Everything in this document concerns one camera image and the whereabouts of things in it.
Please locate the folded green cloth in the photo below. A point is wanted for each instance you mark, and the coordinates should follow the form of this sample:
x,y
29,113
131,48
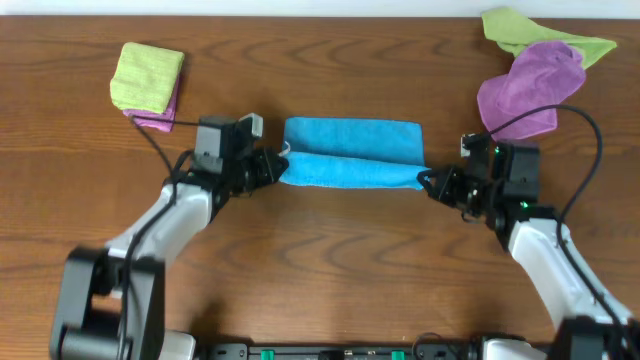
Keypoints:
x,y
145,77

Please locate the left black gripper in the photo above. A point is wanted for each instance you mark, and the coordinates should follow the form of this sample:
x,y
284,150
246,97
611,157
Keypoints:
x,y
256,170

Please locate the folded purple cloth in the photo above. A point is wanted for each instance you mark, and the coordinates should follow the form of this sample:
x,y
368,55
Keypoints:
x,y
161,121

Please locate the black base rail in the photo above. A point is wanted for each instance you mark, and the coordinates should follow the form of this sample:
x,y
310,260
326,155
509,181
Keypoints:
x,y
431,350

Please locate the crumpled green cloth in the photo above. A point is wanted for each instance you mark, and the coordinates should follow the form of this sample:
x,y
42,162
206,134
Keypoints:
x,y
514,32

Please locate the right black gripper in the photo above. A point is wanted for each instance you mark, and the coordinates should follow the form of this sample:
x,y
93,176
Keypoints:
x,y
442,189

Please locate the blue microfiber cloth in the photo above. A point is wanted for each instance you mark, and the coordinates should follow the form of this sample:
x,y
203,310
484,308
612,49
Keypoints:
x,y
353,153

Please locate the crumpled purple cloth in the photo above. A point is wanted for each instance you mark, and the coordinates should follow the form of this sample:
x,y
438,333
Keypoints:
x,y
545,73

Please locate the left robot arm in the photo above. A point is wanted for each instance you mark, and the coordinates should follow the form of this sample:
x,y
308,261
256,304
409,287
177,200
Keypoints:
x,y
111,303

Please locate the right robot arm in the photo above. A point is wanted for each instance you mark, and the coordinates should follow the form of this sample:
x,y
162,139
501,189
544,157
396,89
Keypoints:
x,y
590,323

